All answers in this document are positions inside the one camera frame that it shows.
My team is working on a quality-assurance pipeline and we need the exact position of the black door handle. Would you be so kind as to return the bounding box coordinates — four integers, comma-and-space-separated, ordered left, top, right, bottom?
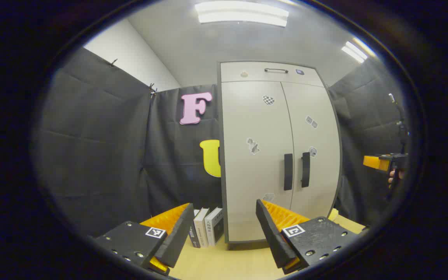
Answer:
301, 152, 311, 188
284, 154, 294, 191

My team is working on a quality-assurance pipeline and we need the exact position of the dark metal stand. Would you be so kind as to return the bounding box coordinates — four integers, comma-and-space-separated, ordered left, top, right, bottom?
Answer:
388, 93, 410, 155

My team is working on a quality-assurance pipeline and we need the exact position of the cream book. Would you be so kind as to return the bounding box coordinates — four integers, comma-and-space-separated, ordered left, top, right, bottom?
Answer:
194, 208, 210, 248

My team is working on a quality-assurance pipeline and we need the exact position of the grey double-door shoe cabinet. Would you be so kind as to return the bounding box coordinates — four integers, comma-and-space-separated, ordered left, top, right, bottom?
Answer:
217, 60, 343, 245

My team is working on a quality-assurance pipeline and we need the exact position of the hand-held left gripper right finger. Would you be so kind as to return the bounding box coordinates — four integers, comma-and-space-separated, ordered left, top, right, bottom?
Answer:
256, 199, 370, 275

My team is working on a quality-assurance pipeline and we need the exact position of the black backdrop cloth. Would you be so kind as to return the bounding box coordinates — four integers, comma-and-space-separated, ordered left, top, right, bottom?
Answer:
33, 47, 409, 238

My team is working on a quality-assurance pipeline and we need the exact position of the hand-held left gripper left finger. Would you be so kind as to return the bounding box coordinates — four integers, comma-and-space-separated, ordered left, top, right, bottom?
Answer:
94, 203, 195, 277

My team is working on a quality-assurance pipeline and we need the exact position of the white and black book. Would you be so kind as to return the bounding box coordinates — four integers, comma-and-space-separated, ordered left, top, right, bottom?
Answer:
205, 207, 224, 246

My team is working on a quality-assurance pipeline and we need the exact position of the blue book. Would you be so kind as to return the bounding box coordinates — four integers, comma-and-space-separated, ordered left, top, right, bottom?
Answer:
188, 209, 201, 248

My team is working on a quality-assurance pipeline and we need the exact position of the grey cabinet door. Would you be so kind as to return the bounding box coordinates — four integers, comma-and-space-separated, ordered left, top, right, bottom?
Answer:
222, 81, 295, 242
282, 82, 341, 220

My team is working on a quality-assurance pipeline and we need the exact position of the grey cabinet drawer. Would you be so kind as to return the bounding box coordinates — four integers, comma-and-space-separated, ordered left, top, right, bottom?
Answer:
220, 61, 325, 88

